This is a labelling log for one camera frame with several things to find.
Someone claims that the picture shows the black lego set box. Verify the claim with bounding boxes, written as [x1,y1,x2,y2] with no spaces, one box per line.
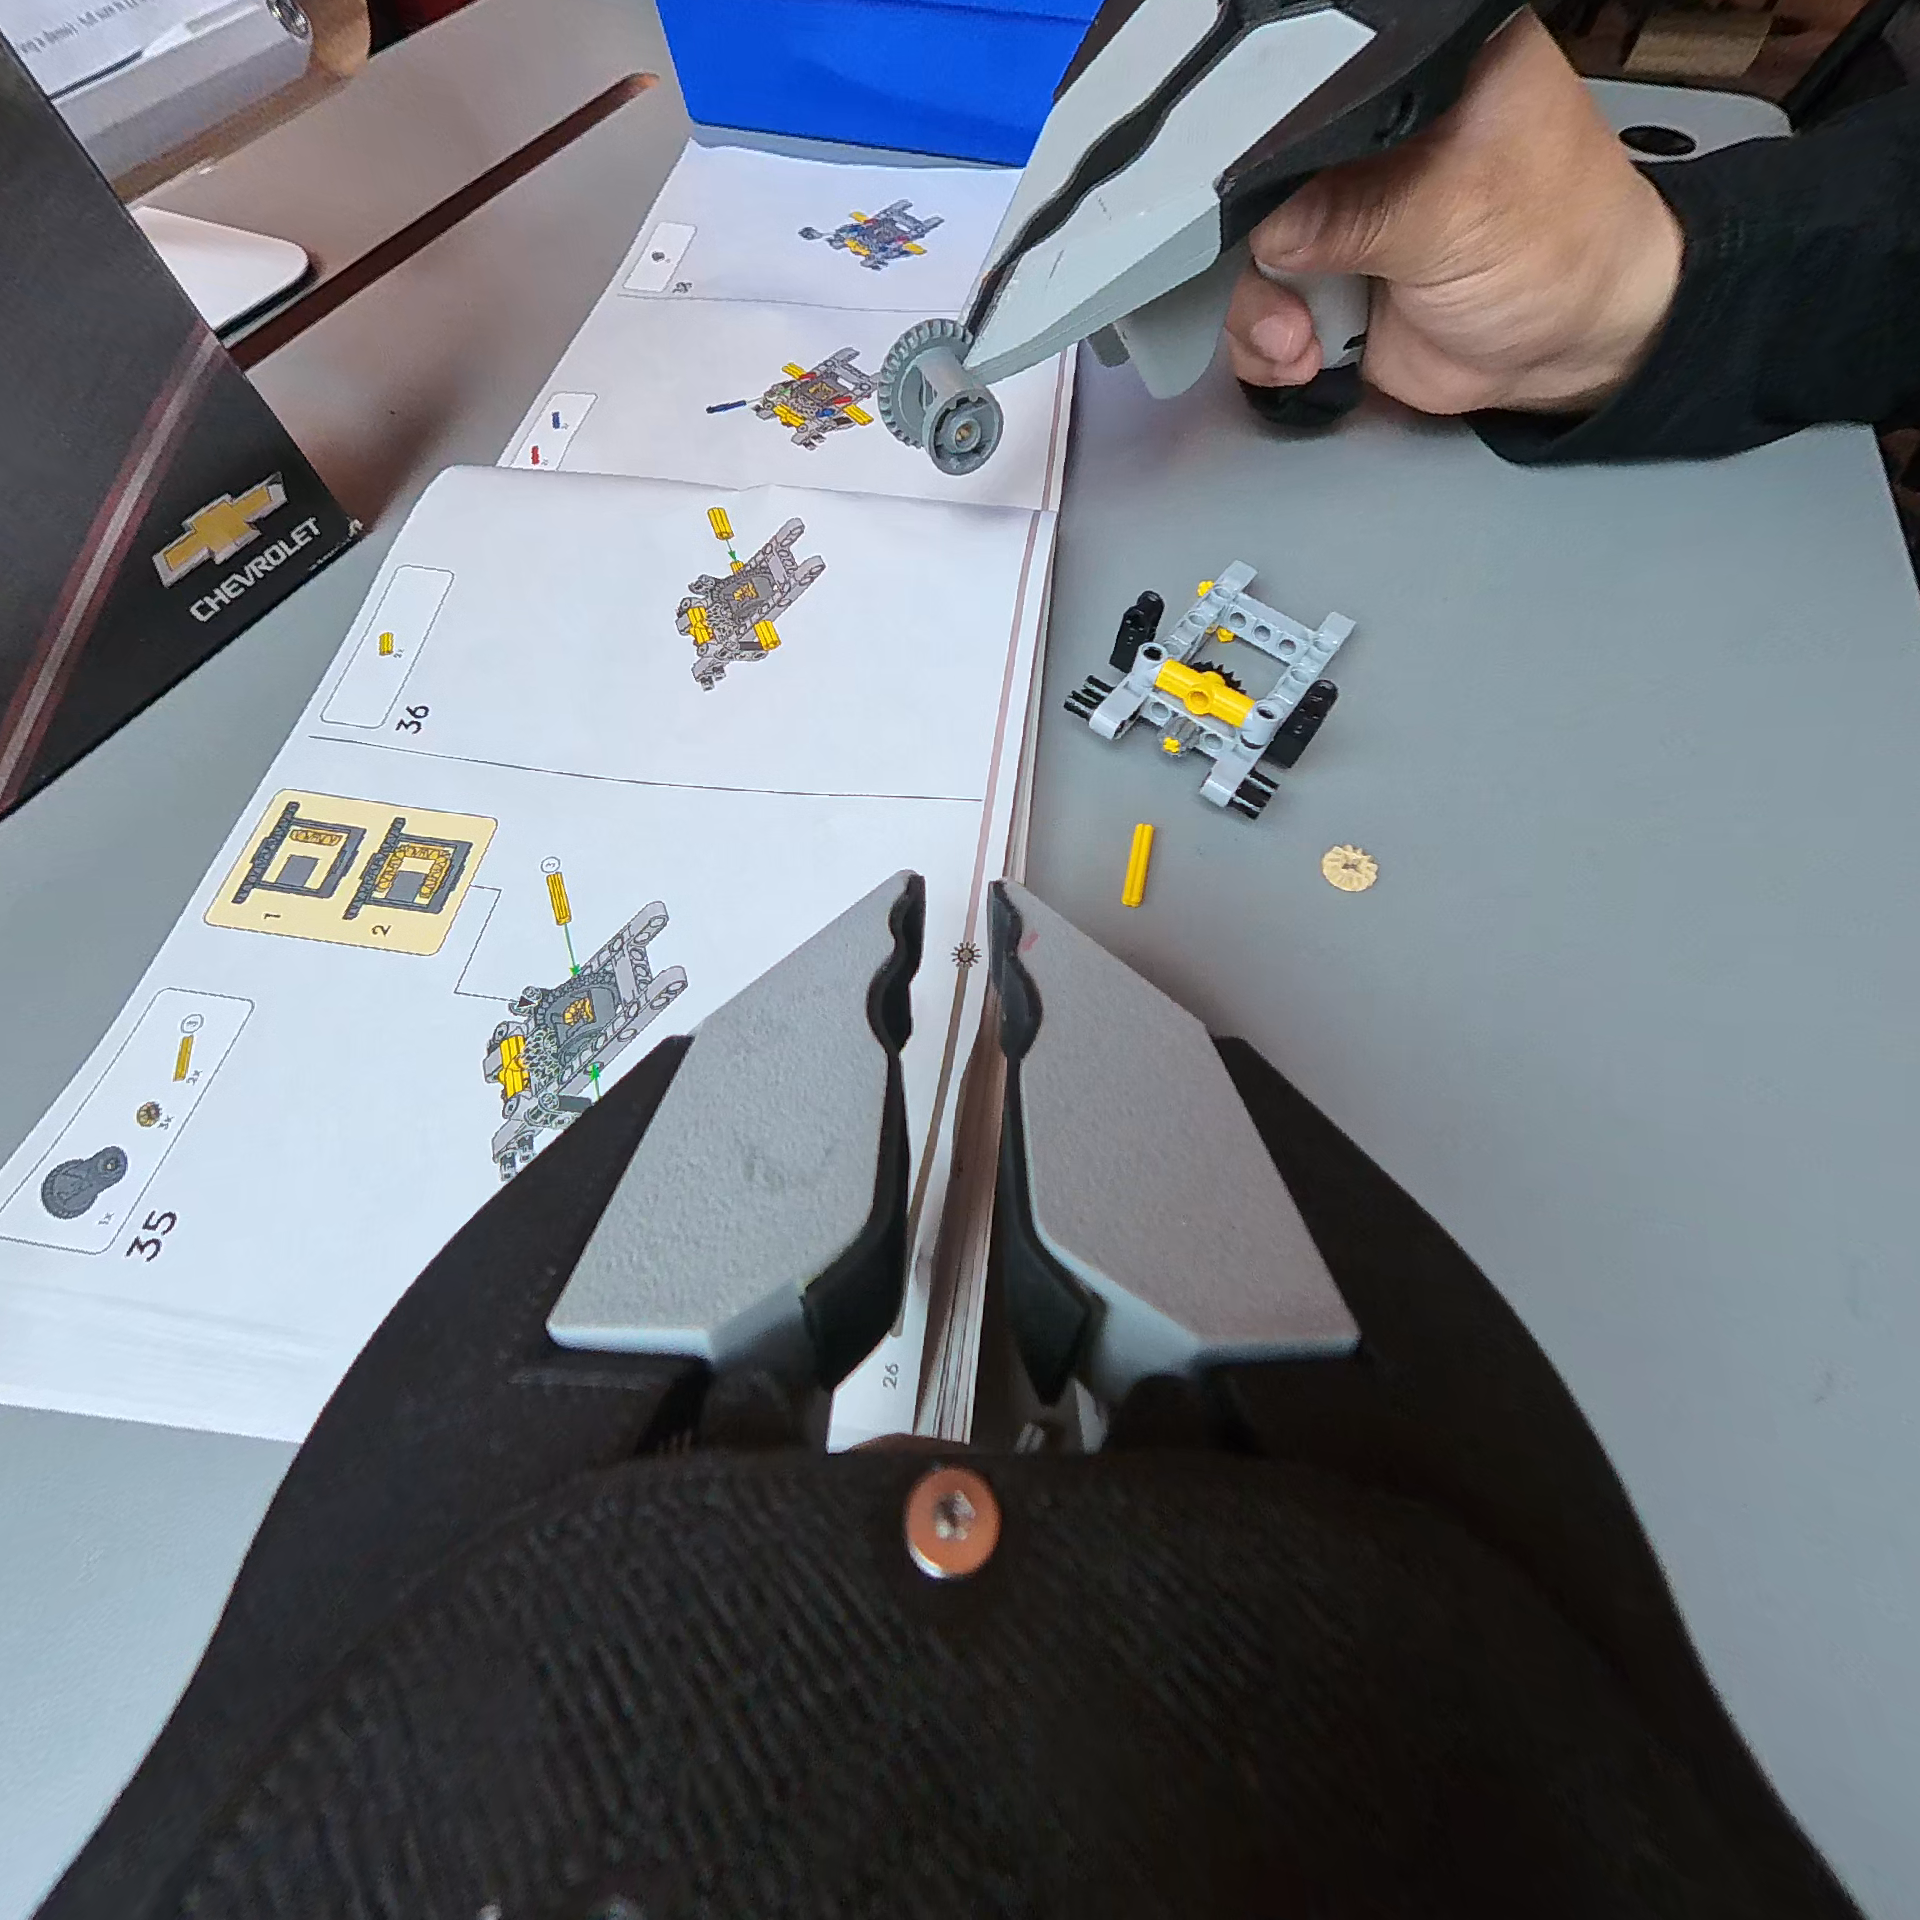
[0,27,366,823]

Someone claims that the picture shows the grey lego differential gear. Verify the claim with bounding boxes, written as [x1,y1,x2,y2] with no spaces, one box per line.
[876,314,1017,478]

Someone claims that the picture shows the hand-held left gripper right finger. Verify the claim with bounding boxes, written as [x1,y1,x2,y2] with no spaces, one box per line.
[977,880,1362,1389]

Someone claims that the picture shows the person's right forearm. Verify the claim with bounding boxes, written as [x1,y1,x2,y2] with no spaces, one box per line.
[1468,88,1920,466]

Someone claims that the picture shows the white flat device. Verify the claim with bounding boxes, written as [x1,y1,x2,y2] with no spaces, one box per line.
[127,200,317,342]

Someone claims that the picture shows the grey lego frame assembly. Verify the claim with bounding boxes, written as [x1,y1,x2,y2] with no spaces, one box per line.
[1066,564,1362,823]

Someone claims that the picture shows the person's right hand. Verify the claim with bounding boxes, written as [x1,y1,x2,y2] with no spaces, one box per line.
[1222,19,1685,418]

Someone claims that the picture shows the lego instruction booklet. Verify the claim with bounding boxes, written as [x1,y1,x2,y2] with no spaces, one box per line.
[0,131,1086,1446]

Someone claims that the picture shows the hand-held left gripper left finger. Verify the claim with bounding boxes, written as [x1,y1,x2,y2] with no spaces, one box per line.
[547,869,927,1362]

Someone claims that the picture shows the white cardboard box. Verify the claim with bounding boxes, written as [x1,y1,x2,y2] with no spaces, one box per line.
[24,0,373,186]

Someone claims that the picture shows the blue plastic storage bin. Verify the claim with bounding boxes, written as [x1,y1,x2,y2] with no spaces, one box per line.
[659,0,1108,173]

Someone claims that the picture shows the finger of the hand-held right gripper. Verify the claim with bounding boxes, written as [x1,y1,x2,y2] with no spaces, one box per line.
[958,19,1379,403]
[958,0,1241,342]

